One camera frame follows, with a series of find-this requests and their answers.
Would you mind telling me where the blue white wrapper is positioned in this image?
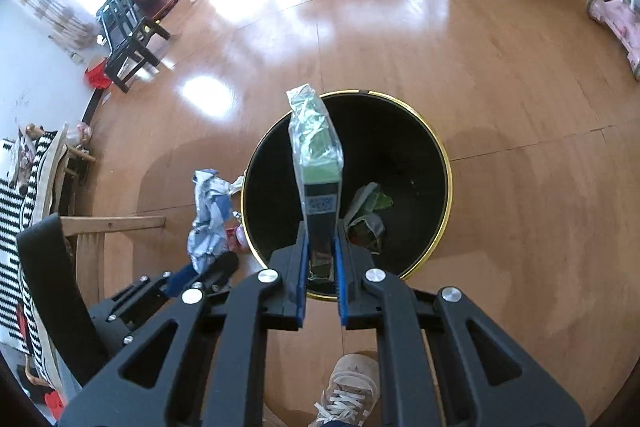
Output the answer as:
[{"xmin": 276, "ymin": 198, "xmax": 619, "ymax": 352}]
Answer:
[{"xmin": 187, "ymin": 168, "xmax": 246, "ymax": 273}]

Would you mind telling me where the light wooden chair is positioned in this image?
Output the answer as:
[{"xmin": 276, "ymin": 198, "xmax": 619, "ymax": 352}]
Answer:
[{"xmin": 30, "ymin": 124, "xmax": 167, "ymax": 308}]

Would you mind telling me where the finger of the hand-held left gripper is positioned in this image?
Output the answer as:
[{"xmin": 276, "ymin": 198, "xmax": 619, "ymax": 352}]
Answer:
[{"xmin": 165, "ymin": 251, "xmax": 240, "ymax": 299}]

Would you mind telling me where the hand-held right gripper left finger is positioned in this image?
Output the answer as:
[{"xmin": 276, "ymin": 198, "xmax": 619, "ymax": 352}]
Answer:
[{"xmin": 57, "ymin": 224, "xmax": 307, "ymax": 427}]

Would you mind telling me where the dark wooden stool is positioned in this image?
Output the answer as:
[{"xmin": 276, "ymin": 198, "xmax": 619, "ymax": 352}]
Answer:
[{"xmin": 104, "ymin": 18, "xmax": 172, "ymax": 94}]

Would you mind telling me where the grey green wrapper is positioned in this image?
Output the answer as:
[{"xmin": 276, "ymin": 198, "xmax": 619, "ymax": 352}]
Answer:
[{"xmin": 342, "ymin": 182, "xmax": 396, "ymax": 254}]

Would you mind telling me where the black white striped cloth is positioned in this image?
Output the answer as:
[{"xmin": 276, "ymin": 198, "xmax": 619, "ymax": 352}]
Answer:
[{"xmin": 0, "ymin": 132, "xmax": 63, "ymax": 383}]

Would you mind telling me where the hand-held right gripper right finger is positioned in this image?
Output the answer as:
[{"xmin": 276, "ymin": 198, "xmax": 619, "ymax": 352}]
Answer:
[{"xmin": 334, "ymin": 224, "xmax": 586, "ymax": 427}]

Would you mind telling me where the black bin with gold rim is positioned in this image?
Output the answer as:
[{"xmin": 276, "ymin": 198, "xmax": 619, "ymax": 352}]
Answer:
[{"xmin": 241, "ymin": 90, "xmax": 453, "ymax": 303}]

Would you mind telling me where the patterned beige curtain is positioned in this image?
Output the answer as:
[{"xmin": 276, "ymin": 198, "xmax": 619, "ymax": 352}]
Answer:
[{"xmin": 7, "ymin": 0, "xmax": 98, "ymax": 52}]

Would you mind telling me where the green box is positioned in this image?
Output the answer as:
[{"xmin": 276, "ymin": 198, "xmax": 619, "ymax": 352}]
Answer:
[{"xmin": 286, "ymin": 84, "xmax": 346, "ymax": 283}]

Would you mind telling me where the person's right grey sneaker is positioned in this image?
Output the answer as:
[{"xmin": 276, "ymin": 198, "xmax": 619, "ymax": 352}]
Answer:
[{"xmin": 312, "ymin": 353, "xmax": 381, "ymax": 427}]

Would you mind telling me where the pink toy scooter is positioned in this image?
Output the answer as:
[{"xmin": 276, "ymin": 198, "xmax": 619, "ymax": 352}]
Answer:
[{"xmin": 586, "ymin": 0, "xmax": 640, "ymax": 82}]

